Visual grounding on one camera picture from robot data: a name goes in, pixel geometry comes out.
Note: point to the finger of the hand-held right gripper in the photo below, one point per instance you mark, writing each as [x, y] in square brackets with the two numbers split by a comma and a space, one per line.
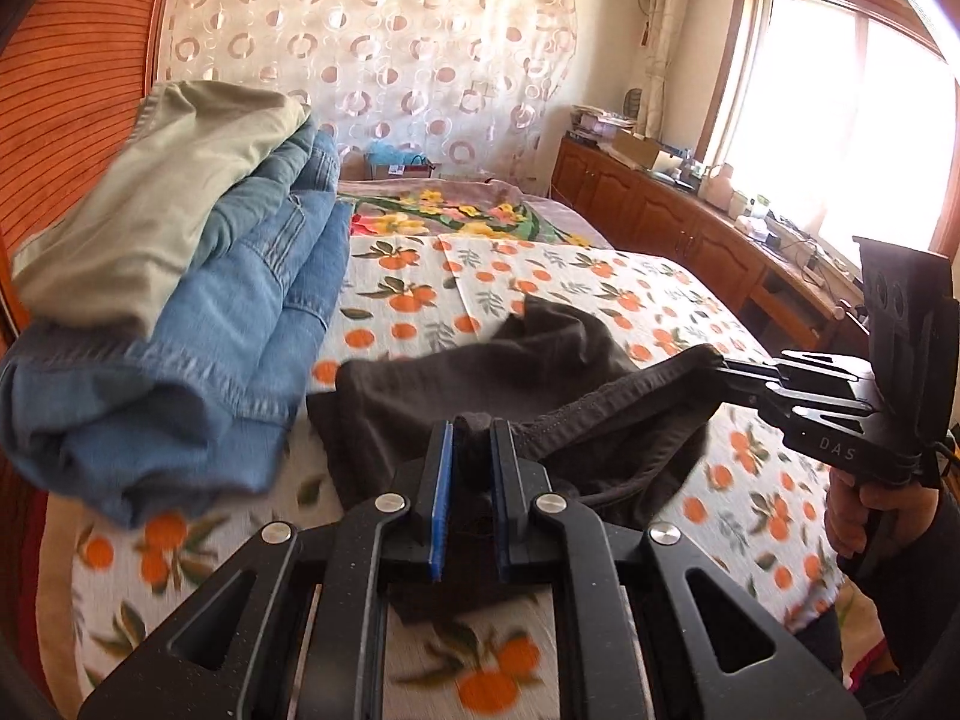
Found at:
[817, 375]
[817, 412]

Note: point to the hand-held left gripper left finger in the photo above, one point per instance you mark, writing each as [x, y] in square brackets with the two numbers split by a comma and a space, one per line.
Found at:
[441, 510]

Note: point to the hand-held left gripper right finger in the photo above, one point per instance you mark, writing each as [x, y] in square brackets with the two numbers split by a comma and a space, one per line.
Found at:
[501, 532]

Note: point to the black pants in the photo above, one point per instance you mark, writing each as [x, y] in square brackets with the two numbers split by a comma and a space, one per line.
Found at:
[480, 382]

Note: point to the person's right forearm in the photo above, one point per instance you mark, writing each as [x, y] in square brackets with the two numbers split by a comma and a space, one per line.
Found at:
[930, 547]

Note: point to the folded grey-green pants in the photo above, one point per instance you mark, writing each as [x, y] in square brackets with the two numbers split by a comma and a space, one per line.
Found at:
[165, 195]

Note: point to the person's right hand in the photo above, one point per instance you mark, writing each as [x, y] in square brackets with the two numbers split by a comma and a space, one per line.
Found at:
[844, 517]

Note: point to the dark wooden chair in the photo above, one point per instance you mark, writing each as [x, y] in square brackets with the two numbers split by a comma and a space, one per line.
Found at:
[851, 319]

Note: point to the white packet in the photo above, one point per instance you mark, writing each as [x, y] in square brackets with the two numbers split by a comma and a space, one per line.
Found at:
[750, 225]

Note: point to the green lidded cup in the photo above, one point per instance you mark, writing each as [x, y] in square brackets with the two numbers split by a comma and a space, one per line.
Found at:
[761, 206]

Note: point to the white plastic bottle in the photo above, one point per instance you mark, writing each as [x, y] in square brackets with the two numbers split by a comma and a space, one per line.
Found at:
[720, 184]

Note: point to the window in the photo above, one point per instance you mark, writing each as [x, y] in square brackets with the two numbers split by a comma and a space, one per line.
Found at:
[840, 112]

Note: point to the wooden cabinet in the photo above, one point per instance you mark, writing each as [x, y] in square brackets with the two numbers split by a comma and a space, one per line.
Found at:
[645, 202]

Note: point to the person's dark clothed body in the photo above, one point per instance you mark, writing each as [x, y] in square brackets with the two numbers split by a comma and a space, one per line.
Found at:
[825, 660]

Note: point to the orange fruit print blanket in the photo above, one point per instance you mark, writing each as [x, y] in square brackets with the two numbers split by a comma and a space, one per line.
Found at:
[585, 277]

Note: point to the folded blue jeans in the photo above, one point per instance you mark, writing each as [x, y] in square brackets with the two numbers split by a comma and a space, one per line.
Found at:
[225, 330]

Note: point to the cardboard box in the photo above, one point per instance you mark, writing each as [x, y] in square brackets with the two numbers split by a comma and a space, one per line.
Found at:
[637, 150]

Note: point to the floral blanket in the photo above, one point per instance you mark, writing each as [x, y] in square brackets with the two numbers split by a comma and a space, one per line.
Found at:
[450, 214]

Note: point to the stack of papers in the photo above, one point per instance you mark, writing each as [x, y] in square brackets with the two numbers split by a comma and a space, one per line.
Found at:
[600, 120]

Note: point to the blue plastic bag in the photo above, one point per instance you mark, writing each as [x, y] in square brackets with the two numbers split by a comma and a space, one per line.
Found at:
[394, 157]

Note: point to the beige window curtain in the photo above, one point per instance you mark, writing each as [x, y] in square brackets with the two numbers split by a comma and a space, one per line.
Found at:
[667, 37]

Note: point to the circle pattern curtain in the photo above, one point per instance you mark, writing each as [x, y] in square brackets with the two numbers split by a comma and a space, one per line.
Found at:
[390, 52]

